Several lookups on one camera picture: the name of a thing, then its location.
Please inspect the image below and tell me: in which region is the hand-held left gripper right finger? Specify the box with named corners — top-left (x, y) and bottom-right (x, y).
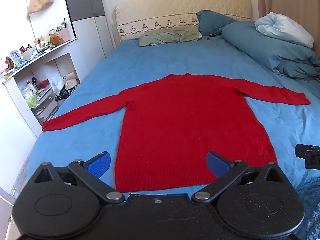
top-left (191, 151), bottom-right (288, 204)

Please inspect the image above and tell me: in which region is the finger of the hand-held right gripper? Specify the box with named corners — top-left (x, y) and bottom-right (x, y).
top-left (294, 144), bottom-right (320, 169)

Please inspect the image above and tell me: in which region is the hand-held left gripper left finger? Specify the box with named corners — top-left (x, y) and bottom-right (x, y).
top-left (33, 151), bottom-right (126, 204)

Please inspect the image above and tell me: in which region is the red knit sweater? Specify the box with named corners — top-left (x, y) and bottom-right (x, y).
top-left (42, 72), bottom-right (312, 193)

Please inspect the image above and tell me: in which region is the teal fuzzy cloth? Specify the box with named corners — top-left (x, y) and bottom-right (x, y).
top-left (296, 176), bottom-right (320, 240)

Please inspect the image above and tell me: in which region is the cream tote bag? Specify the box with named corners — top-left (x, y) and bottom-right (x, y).
top-left (64, 71), bottom-right (81, 90)

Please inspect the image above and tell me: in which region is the white shelf unit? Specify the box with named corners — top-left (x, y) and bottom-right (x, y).
top-left (0, 38), bottom-right (81, 132)

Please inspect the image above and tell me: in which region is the bed with blue sheet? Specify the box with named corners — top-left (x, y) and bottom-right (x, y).
top-left (26, 34), bottom-right (320, 200)

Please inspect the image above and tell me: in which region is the blue duvet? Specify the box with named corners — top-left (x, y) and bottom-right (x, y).
top-left (221, 20), bottom-right (320, 82)

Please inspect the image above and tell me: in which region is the light blue blanket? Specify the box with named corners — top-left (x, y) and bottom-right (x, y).
top-left (254, 12), bottom-right (314, 49)

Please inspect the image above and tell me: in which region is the orange plush bear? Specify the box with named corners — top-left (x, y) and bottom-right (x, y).
top-left (49, 34), bottom-right (61, 47)

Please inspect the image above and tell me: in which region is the shelf with bottles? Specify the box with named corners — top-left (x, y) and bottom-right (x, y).
top-left (0, 22), bottom-right (69, 80)

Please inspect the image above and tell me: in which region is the pink storage box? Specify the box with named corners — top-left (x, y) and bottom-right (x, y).
top-left (57, 28), bottom-right (71, 43)

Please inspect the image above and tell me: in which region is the green pillow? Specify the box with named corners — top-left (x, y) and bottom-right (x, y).
top-left (138, 26), bottom-right (200, 47)

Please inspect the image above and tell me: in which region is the white and grey wardrobe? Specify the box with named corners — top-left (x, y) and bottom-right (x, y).
top-left (62, 0), bottom-right (116, 80)

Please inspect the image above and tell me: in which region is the teal pillow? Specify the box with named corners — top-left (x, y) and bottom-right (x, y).
top-left (196, 10), bottom-right (237, 36)

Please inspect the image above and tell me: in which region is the beige quilted headboard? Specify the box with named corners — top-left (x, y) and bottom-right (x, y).
top-left (114, 0), bottom-right (254, 43)

